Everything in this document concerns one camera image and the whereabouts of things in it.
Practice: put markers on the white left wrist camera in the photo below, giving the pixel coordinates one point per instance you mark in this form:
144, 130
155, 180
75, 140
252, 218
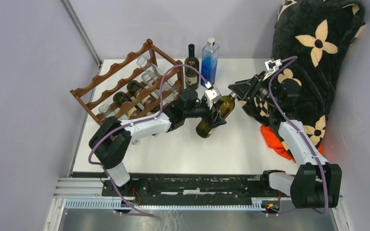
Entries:
212, 94

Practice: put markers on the blue square glass bottle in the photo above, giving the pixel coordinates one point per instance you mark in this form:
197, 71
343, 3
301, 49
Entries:
209, 60

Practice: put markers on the clear round glass bottle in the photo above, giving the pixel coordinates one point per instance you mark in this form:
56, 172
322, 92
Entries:
153, 70

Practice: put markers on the clear square bottle black cap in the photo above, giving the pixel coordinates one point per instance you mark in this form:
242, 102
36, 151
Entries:
150, 78

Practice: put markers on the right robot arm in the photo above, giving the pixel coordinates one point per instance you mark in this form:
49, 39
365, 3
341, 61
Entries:
316, 184

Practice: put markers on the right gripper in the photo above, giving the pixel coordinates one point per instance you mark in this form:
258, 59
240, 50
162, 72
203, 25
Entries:
241, 88

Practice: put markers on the black floral blanket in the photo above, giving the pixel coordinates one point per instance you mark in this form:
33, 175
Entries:
319, 33

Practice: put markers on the brown wooden wine rack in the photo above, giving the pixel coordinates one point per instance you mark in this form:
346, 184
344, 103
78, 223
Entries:
111, 87

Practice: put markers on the aluminium corner profile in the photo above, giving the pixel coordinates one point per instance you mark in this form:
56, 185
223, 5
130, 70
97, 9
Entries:
81, 31

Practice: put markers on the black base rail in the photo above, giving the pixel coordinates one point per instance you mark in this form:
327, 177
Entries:
145, 193

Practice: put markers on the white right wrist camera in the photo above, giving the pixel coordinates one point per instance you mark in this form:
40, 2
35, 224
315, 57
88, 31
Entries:
272, 66

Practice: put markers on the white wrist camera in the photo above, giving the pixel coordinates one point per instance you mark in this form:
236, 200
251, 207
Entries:
272, 66
212, 94

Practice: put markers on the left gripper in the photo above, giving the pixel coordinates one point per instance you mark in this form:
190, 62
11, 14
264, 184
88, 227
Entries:
214, 121

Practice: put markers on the orange cloth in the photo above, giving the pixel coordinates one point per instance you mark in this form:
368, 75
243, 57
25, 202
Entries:
274, 143

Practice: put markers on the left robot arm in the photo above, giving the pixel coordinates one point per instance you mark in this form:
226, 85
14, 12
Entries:
111, 141

